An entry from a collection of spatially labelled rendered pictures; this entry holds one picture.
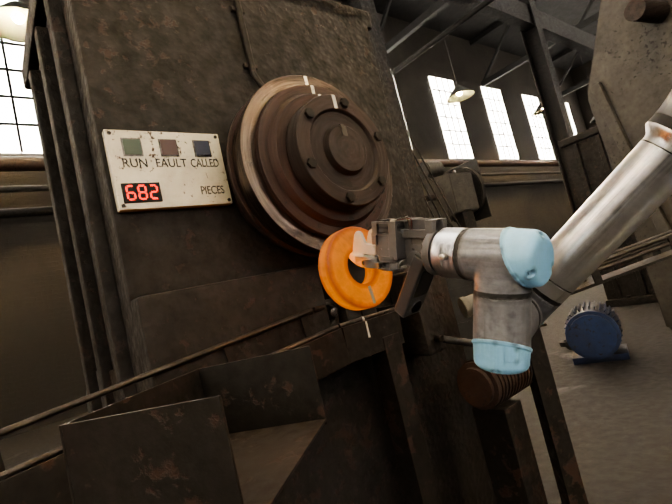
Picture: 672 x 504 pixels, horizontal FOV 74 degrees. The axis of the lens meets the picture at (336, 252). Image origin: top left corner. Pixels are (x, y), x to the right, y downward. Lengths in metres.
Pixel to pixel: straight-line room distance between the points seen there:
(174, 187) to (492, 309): 0.75
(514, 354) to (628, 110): 3.10
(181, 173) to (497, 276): 0.76
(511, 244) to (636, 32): 3.14
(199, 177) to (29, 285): 6.00
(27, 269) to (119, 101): 5.99
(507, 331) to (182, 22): 1.08
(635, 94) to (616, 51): 0.32
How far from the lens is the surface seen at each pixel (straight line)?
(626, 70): 3.67
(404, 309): 0.74
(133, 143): 1.09
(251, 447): 0.70
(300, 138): 1.01
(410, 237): 0.70
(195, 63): 1.28
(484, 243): 0.61
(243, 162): 1.02
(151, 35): 1.28
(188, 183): 1.10
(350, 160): 1.07
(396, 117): 5.71
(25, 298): 7.00
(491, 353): 0.63
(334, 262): 0.78
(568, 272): 0.72
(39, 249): 7.12
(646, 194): 0.72
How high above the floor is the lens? 0.79
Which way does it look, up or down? 5 degrees up
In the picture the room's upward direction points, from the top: 13 degrees counter-clockwise
